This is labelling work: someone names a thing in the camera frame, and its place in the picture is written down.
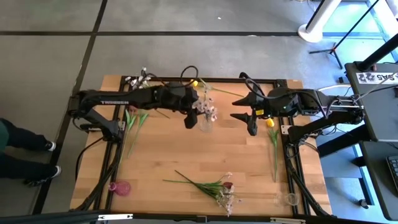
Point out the white printed label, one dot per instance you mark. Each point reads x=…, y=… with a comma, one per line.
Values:
x=373, y=77

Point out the black slanted pole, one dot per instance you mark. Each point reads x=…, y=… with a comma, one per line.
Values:
x=379, y=53

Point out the black tripod stand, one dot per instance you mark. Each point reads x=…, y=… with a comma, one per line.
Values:
x=334, y=49

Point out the pink glass vase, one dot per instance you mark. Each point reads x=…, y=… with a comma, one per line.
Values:
x=122, y=188

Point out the small clear glass vase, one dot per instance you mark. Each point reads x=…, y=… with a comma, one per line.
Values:
x=292, y=199

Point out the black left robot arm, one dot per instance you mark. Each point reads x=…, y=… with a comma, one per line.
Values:
x=115, y=102

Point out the black desk leg beam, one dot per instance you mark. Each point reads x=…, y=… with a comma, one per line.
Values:
x=342, y=140

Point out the dark grey low desk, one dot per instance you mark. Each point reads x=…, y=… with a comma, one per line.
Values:
x=379, y=174

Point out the silver beam bracket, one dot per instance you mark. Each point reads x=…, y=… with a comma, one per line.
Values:
x=115, y=216
x=287, y=220

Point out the dark red tulip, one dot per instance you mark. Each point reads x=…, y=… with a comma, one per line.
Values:
x=228, y=185
x=129, y=121

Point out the yellow tulip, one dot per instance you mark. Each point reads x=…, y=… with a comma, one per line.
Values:
x=194, y=83
x=143, y=118
x=270, y=122

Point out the white floor stand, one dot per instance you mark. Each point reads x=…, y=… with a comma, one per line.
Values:
x=311, y=32

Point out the black table frame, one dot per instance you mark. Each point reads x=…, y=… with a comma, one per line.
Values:
x=264, y=81

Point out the black caster wheel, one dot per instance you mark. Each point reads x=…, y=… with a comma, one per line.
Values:
x=363, y=203

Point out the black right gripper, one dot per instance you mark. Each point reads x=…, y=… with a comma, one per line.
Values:
x=259, y=104

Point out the white frame beam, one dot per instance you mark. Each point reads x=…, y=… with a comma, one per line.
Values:
x=384, y=18

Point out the black front beam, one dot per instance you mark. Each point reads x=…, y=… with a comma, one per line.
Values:
x=62, y=217

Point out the black keyboard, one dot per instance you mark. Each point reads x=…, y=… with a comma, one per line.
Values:
x=393, y=171

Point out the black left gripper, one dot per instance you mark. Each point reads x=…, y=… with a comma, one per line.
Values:
x=185, y=98

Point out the person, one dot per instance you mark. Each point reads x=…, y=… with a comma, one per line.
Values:
x=18, y=146

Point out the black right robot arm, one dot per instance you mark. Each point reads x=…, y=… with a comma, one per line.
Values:
x=326, y=105

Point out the black frame hook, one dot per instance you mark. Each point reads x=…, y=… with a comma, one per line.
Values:
x=244, y=75

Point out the person's shoe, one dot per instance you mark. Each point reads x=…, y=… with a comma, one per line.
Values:
x=50, y=145
x=43, y=179

